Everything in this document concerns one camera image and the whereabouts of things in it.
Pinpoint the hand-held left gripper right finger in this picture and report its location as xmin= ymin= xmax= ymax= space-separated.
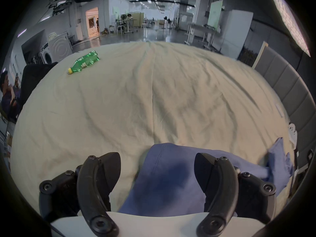
xmin=194 ymin=153 xmax=276 ymax=237

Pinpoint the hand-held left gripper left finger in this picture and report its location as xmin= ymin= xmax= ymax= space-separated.
xmin=39 ymin=152 xmax=121 ymax=237

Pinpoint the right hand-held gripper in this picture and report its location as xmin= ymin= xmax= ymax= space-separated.
xmin=288 ymin=123 xmax=298 ymax=144

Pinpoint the blue shirt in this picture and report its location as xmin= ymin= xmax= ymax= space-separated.
xmin=118 ymin=137 xmax=295 ymax=217

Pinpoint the grey padded headboard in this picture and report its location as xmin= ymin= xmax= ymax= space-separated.
xmin=252 ymin=41 xmax=316 ymax=189

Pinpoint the bed with beige sheet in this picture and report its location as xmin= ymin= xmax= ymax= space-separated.
xmin=10 ymin=41 xmax=298 ymax=218

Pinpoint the tall white cabinet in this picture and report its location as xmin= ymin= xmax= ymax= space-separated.
xmin=220 ymin=9 xmax=254 ymax=60

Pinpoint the black chair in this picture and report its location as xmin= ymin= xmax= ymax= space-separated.
xmin=21 ymin=62 xmax=59 ymax=106

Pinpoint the green plastic bottle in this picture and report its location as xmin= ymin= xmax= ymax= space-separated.
xmin=68 ymin=50 xmax=100 ymax=75

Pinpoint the white-legged table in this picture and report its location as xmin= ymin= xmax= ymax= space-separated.
xmin=184 ymin=22 xmax=223 ymax=52

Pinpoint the pale green whiteboard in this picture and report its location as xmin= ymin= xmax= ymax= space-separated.
xmin=207 ymin=0 xmax=224 ymax=30

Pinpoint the white washing machine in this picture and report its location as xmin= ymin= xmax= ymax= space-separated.
xmin=37 ymin=43 xmax=54 ymax=65
xmin=48 ymin=31 xmax=73 ymax=60

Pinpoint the desk with chairs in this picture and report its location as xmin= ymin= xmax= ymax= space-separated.
xmin=114 ymin=13 xmax=139 ymax=34

